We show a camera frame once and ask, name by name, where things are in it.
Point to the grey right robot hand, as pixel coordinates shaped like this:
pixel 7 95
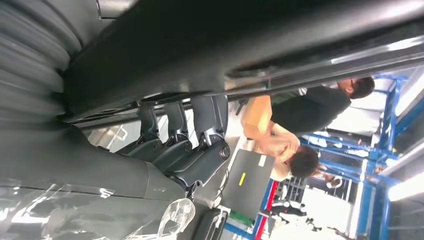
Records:
pixel 82 165

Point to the stainless steel workbench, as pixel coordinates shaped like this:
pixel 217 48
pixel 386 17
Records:
pixel 109 137

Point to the blue metal shelf rack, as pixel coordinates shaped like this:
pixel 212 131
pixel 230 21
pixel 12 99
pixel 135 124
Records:
pixel 387 132

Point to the grey laptop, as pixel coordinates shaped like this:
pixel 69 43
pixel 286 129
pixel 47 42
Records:
pixel 248 185

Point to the person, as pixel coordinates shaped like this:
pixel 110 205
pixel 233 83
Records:
pixel 281 145
pixel 308 112

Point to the black humanoid robot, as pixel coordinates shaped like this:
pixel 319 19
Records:
pixel 288 208

